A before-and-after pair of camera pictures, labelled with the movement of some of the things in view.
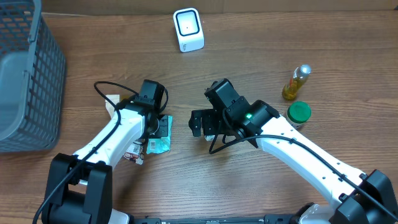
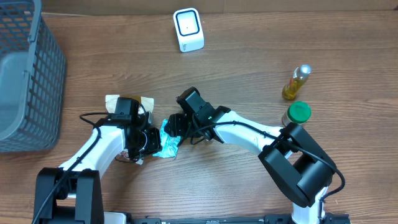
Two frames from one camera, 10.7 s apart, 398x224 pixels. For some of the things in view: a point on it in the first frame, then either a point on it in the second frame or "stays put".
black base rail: [268, 219] stays put
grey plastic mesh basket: [32, 78] stays put
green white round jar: [298, 113] stays put
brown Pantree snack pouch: [135, 152] stays put
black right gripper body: [216, 124] to [187, 126]
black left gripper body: [165, 127] to [154, 140]
